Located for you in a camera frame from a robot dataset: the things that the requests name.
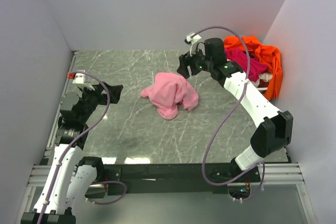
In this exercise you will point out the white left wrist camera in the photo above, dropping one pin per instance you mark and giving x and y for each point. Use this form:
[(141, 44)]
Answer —
[(80, 80)]

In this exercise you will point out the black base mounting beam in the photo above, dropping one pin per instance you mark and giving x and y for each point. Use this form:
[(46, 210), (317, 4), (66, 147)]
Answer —
[(171, 178)]

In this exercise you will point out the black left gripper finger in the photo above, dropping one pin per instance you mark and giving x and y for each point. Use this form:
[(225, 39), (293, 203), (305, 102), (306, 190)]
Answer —
[(113, 96), (114, 88)]

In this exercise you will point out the white plastic laundry basket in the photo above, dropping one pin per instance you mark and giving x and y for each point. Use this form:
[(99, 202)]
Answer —
[(265, 90)]

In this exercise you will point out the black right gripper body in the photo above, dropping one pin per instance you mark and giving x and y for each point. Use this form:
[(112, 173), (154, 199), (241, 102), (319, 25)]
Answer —
[(202, 63)]

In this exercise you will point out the magenta t shirt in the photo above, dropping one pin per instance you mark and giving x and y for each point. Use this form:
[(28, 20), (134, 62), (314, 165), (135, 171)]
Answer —
[(256, 68)]

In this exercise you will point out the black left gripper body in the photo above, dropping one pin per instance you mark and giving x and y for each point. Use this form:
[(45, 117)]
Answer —
[(91, 98)]

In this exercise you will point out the light pink t shirt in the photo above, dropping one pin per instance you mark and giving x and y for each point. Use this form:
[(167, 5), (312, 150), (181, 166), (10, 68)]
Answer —
[(168, 91)]

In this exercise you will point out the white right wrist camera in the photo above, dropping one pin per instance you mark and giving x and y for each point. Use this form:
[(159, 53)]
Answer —
[(193, 40)]

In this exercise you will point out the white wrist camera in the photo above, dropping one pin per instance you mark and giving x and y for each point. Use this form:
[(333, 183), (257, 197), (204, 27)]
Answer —
[(193, 40), (80, 80)]

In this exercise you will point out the dark red t shirt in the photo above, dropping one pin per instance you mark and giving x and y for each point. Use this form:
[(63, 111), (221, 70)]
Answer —
[(260, 84)]

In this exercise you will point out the orange t shirt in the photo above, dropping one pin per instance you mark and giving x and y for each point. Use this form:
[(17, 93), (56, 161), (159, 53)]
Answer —
[(266, 54)]

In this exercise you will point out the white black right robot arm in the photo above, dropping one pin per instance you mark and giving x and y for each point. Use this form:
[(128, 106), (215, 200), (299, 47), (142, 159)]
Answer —
[(273, 127)]

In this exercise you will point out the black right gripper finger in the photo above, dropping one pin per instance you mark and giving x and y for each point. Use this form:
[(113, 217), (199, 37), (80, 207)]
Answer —
[(183, 70), (187, 59)]

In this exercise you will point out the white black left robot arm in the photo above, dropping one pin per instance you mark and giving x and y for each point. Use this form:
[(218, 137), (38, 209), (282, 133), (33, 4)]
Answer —
[(71, 173)]

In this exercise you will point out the cream white t shirt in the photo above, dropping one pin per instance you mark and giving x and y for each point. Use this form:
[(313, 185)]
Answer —
[(265, 77)]

